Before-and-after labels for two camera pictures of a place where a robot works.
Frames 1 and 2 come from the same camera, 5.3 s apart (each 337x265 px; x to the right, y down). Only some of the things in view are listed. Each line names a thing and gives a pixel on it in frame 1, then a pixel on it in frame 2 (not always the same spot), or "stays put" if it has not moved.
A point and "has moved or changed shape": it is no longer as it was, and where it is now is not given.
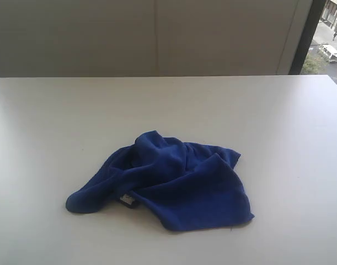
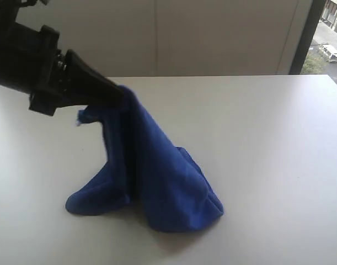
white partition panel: [79, 38] stays put
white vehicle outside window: [333, 54] stays put
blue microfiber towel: [182, 186] has moved or changed shape
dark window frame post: [297, 63] stays put
